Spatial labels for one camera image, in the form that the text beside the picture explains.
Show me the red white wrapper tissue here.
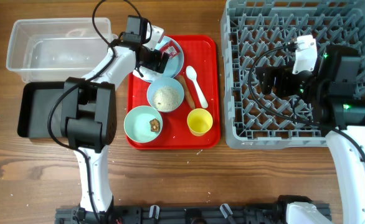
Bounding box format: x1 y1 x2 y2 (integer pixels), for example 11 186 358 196
160 40 180 58

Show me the light blue bowl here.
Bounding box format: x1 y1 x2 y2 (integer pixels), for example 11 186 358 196
146 78 184 113

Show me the white rice pile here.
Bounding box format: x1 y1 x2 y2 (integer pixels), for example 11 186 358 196
153 86 180 112

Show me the mint green bowl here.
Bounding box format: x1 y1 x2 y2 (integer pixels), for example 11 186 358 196
124 106 163 143

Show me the brown food scrap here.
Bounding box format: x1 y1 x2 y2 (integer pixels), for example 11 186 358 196
149 118 161 133

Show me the yellow plastic cup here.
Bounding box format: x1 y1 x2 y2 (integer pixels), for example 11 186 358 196
187 108 213 136

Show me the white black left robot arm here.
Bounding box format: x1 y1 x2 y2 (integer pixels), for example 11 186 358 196
47 14 169 223

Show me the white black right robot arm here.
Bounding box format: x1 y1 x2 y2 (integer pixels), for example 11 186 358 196
248 40 365 223

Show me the grey dishwasher rack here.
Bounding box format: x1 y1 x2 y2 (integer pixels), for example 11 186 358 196
220 1 365 149

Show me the black waste tray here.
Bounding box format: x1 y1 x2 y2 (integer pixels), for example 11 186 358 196
17 82 64 139

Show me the light blue plate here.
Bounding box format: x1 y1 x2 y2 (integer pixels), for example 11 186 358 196
133 36 184 83

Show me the white plastic spoon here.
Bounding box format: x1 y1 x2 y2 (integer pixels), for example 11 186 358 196
186 65 209 109

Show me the clear plastic bin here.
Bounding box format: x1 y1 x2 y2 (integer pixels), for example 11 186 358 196
6 17 116 83

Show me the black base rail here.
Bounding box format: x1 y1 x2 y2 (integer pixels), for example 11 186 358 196
54 203 332 224

